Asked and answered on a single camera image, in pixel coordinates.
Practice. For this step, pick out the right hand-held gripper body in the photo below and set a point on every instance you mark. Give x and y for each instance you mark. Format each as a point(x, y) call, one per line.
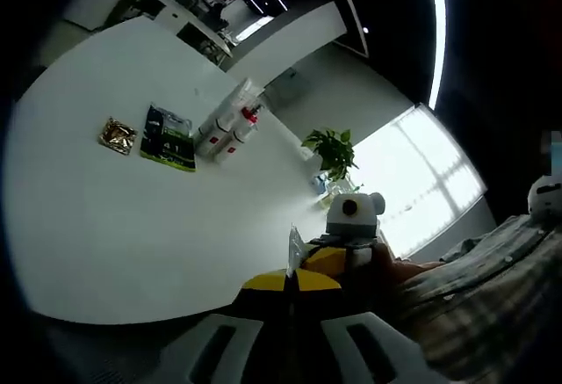
point(360, 217)

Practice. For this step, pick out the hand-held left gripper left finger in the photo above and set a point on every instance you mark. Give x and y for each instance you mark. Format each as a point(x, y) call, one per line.
point(263, 305)

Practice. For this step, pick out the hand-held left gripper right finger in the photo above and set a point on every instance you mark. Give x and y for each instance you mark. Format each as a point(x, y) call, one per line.
point(320, 305)

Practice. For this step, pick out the small clear plastic bag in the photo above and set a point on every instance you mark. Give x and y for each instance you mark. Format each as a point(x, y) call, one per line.
point(295, 248)

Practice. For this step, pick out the small white spray bottle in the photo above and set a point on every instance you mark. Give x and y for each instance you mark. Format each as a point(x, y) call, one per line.
point(213, 138)
point(232, 149)

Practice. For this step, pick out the white pump bottle red collar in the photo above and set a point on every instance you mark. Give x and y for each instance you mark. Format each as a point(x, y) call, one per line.
point(248, 115)

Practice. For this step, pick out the white skincare tube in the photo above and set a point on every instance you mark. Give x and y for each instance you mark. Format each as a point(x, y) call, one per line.
point(232, 100)

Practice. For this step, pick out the green black skincare packet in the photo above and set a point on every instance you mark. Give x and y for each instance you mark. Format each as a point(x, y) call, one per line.
point(169, 144)

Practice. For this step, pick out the gold foil sachet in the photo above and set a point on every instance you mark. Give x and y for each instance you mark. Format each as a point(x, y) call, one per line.
point(117, 135)

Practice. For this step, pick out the person's right hand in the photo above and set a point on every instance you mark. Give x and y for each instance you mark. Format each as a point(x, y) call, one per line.
point(393, 267)

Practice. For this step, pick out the blue white pack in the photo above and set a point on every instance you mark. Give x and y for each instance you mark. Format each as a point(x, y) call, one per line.
point(320, 185)

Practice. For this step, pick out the green potted plant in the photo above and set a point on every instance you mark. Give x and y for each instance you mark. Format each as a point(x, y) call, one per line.
point(333, 151)

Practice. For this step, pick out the bright window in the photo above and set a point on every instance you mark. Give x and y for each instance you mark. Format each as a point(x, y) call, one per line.
point(417, 173)

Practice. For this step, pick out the person in plaid shirt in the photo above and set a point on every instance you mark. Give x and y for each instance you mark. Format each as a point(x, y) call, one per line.
point(483, 291)

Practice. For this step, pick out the white worn device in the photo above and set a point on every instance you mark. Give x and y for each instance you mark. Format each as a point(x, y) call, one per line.
point(544, 199)

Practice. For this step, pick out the white office desk row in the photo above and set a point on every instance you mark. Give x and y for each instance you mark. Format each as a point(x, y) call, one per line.
point(167, 10)

